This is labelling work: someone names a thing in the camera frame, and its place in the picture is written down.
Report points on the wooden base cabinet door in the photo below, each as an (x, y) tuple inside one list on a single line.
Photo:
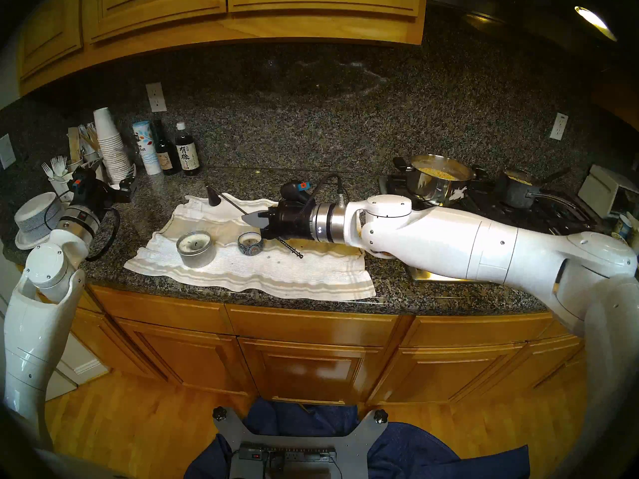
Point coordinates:
[(309, 370), (189, 358), (449, 373)]

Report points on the white wall outlet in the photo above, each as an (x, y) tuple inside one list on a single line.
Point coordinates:
[(559, 126), (156, 97)]

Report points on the dark oil bottle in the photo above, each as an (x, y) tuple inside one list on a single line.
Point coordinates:
[(167, 161)]

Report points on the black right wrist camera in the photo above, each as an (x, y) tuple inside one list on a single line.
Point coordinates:
[(294, 191)]

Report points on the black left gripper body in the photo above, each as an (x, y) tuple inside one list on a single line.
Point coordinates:
[(107, 194)]

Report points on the gray right gripper finger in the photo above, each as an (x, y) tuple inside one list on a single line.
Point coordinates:
[(262, 215), (264, 226)]

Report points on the white light switch plate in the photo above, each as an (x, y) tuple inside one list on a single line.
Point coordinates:
[(7, 152)]

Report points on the silver tin candle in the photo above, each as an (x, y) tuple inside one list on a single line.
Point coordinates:
[(195, 256)]

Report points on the dark blue cloth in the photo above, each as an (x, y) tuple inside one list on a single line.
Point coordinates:
[(424, 448)]

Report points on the stainless steel cooking pot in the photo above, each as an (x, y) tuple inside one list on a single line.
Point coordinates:
[(439, 186)]

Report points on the white beige striped towel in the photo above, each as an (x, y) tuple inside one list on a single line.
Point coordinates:
[(339, 278)]

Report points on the white countertop appliance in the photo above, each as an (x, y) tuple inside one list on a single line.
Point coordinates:
[(599, 188)]

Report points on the white cup holding forks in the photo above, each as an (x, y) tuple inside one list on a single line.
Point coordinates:
[(60, 186)]

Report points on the dark range hood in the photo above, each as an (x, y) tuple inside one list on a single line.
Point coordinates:
[(499, 14)]

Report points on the black base knob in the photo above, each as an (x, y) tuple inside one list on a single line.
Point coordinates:
[(381, 416), (219, 413)]

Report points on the wooden drawer front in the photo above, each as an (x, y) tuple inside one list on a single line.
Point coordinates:
[(309, 326), (159, 311), (474, 332)]

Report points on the black metal candle snuffer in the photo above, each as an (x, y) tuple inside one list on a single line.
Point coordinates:
[(213, 199)]

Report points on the soy sauce bottle white cap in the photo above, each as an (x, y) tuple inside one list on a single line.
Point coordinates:
[(187, 156)]

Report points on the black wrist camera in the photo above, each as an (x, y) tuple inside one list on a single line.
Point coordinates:
[(82, 182), (294, 191)]

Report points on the stainless gas cooktop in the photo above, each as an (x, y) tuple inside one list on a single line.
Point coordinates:
[(549, 216)]

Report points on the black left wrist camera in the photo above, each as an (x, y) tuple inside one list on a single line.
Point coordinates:
[(82, 182)]

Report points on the gray left gripper finger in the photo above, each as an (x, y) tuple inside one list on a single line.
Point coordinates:
[(129, 188), (131, 175)]

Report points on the stack of white paper plates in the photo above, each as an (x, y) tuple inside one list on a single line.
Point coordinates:
[(25, 243)]

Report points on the bundle of wooden sticks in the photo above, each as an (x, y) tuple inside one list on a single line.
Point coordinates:
[(74, 143)]

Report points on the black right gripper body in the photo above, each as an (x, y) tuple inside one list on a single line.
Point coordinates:
[(294, 221)]

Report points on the wooden wall cabinet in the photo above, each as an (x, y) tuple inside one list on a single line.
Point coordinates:
[(299, 31)]

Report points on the white sea salt canister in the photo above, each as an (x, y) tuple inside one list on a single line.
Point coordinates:
[(147, 148)]

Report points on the blue and white cup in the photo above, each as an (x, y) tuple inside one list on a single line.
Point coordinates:
[(623, 225)]

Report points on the small patterned bowl candle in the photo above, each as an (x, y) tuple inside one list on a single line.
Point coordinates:
[(250, 249)]

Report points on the black saucepan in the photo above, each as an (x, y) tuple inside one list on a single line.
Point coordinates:
[(514, 193)]

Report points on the wooden base cabinet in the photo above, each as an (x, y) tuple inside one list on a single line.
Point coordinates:
[(394, 353)]

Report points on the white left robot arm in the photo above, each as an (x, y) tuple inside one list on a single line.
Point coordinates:
[(40, 328)]

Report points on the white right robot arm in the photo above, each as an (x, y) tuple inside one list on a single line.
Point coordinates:
[(449, 243)]

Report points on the gray robot base plate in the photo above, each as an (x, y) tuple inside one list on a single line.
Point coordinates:
[(352, 455)]

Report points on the stack of white paper cups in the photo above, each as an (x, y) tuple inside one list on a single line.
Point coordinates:
[(107, 133)]

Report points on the range hood lamp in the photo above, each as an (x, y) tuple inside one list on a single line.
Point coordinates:
[(594, 21)]

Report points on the bunch of white plastic forks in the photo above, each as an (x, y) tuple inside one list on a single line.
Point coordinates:
[(57, 166)]

